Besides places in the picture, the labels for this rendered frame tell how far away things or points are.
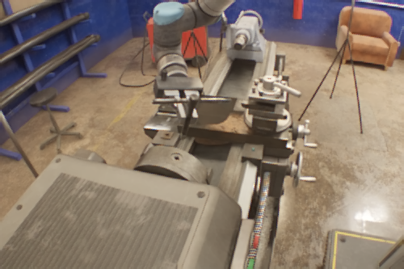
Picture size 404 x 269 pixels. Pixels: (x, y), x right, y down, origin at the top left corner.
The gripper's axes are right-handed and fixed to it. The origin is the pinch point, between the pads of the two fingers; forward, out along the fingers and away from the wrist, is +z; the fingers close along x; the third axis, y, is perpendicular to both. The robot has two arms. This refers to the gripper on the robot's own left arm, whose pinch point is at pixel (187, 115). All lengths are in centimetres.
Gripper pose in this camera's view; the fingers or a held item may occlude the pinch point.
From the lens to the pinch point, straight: 67.6
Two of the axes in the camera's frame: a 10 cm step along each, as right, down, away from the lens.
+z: 2.7, 7.5, -6.0
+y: 2.6, -6.6, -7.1
